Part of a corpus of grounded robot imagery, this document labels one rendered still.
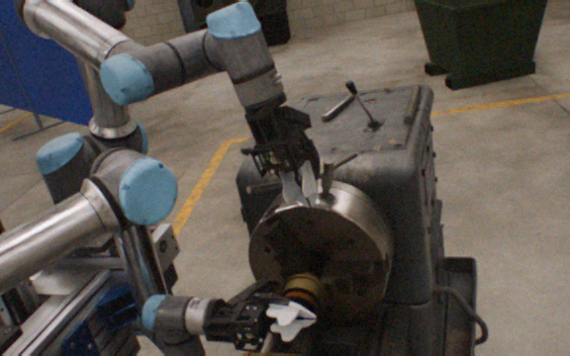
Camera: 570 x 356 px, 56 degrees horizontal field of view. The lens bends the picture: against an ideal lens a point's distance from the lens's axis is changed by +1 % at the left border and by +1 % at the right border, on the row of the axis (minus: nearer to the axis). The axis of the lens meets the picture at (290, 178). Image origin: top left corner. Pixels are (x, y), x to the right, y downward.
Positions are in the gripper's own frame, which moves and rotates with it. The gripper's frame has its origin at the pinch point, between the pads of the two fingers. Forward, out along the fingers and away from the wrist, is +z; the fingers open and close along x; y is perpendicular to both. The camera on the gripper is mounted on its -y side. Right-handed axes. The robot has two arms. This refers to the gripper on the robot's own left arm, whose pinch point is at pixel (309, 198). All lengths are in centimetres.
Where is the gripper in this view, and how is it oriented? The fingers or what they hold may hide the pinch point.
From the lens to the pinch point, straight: 95.5
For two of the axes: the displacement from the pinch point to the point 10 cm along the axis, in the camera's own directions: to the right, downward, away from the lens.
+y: -2.9, 4.5, -8.4
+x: 8.9, -2.0, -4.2
